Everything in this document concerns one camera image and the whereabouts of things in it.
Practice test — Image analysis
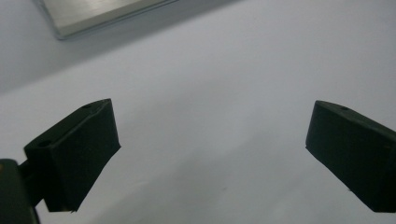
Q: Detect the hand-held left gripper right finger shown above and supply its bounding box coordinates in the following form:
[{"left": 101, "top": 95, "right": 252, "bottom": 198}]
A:
[{"left": 304, "top": 100, "right": 396, "bottom": 214}]

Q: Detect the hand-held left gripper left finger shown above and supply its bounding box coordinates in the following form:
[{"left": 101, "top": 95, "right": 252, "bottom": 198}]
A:
[{"left": 23, "top": 98, "right": 121, "bottom": 214}]

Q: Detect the silver metal tray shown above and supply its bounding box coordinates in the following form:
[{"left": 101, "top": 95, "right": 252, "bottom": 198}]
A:
[{"left": 33, "top": 0, "right": 180, "bottom": 41}]

